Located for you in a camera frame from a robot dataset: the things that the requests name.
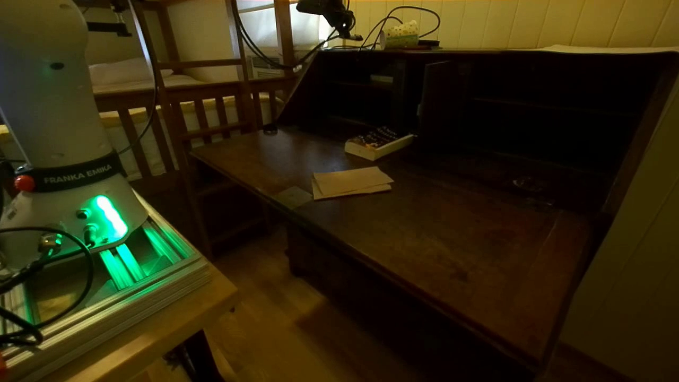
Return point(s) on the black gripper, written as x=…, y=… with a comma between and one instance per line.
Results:
x=324, y=9

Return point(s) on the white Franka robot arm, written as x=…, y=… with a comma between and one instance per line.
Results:
x=49, y=107

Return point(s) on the small grey card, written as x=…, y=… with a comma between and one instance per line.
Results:
x=291, y=196

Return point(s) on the red round button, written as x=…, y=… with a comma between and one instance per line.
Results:
x=23, y=184

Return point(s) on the dark wooden secretary desk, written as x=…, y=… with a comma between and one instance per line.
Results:
x=438, y=240

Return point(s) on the small pale roll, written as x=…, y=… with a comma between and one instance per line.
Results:
x=382, y=80

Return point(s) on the wooden chair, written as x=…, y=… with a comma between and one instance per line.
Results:
x=171, y=92

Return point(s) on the white calculator with buttons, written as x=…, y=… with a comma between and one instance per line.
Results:
x=373, y=146

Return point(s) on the light wooden robot table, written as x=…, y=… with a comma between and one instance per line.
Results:
x=186, y=319

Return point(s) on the white paper sheet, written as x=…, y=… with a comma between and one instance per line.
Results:
x=608, y=50

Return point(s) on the white bed mattress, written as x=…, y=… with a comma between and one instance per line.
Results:
x=118, y=76

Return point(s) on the white paper stack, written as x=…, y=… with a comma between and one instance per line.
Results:
x=351, y=184

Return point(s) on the aluminium robot mounting plate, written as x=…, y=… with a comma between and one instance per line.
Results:
x=140, y=284

